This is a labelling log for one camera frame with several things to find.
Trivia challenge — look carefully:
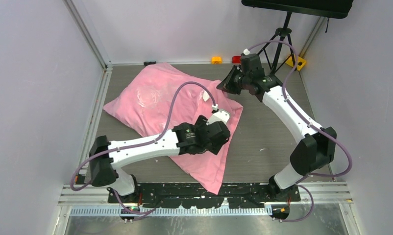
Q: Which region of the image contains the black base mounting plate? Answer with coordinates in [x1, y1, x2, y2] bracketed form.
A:
[120, 183, 300, 209]

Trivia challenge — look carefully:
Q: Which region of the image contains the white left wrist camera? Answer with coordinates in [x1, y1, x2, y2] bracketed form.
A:
[206, 105, 231, 125]

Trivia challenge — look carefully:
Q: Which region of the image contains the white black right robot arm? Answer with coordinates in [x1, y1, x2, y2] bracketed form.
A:
[217, 54, 337, 201]

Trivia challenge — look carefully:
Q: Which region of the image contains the black tripod stand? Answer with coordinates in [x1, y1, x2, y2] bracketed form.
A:
[248, 12, 297, 74]

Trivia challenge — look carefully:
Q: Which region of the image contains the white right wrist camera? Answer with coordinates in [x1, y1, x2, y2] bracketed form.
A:
[242, 48, 250, 55]

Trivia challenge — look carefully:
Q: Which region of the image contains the red block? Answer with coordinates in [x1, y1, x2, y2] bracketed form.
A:
[231, 55, 241, 64]

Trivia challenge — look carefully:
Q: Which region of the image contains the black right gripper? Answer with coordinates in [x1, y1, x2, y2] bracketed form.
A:
[218, 64, 251, 95]

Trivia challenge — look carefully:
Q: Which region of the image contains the orange block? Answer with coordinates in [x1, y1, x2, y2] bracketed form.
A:
[211, 56, 222, 64]

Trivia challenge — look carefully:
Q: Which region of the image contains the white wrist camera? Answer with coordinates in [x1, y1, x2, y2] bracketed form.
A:
[242, 48, 250, 55]
[206, 105, 231, 125]

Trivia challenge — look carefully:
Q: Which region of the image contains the black panel on tripod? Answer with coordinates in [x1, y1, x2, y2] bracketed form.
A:
[241, 0, 353, 19]

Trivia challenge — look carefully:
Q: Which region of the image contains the small black wall device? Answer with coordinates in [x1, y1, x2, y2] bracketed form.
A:
[143, 61, 156, 66]

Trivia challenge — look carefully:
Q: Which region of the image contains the aluminium frame rail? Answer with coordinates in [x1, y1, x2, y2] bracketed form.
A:
[58, 182, 354, 216]

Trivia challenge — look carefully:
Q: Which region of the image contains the yellow corner bracket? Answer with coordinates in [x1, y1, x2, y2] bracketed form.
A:
[284, 54, 307, 71]

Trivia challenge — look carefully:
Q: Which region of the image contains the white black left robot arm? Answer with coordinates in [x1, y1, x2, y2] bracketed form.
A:
[88, 110, 231, 203]

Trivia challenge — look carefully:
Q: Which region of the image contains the pink floral pillowcase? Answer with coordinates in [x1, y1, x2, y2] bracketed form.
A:
[103, 63, 243, 194]

